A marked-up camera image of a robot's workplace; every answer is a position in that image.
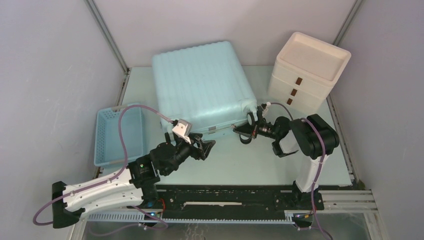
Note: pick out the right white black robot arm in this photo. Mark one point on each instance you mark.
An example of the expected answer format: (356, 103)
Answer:
(311, 135)

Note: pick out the aluminium frame rail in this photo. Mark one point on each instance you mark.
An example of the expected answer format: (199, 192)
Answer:
(350, 213)

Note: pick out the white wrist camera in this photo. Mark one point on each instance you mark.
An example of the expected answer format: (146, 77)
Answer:
(182, 130)
(262, 110)

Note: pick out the light blue ribbed suitcase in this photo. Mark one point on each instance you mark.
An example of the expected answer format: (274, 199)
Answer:
(206, 86)

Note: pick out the blue perforated plastic basket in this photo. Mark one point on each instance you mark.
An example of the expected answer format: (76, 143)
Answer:
(108, 147)

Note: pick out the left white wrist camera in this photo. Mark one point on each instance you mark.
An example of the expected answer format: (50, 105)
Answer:
(182, 130)

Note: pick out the cream plastic drawer cabinet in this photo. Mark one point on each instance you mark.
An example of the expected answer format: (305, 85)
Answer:
(305, 72)

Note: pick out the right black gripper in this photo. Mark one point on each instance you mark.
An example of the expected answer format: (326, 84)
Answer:
(247, 130)

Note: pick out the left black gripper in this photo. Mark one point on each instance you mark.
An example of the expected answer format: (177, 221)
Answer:
(204, 148)

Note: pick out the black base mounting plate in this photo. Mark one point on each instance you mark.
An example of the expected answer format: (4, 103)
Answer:
(232, 202)

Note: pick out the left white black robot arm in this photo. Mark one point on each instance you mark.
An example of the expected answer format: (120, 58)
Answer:
(132, 186)

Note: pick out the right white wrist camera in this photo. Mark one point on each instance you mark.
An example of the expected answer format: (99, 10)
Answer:
(262, 110)

